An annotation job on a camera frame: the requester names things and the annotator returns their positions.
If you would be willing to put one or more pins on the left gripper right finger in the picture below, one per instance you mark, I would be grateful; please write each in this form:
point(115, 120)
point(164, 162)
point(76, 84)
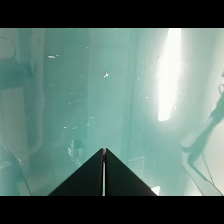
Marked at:
point(121, 180)

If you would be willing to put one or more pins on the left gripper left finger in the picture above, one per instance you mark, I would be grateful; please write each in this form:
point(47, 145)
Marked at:
point(88, 180)

